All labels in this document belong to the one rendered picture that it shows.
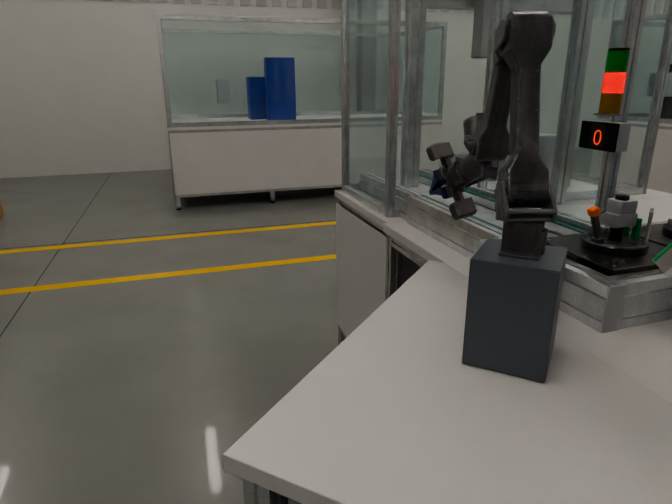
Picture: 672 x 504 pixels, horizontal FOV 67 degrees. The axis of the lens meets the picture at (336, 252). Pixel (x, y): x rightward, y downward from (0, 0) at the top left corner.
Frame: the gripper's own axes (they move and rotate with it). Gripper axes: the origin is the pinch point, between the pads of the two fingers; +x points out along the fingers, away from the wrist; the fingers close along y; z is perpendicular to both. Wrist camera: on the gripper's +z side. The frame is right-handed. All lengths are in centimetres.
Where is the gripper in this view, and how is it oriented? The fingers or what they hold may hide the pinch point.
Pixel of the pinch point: (439, 188)
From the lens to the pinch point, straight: 127.1
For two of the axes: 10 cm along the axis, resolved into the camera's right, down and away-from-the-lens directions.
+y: -3.4, -9.3, 1.2
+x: -4.2, 2.7, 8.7
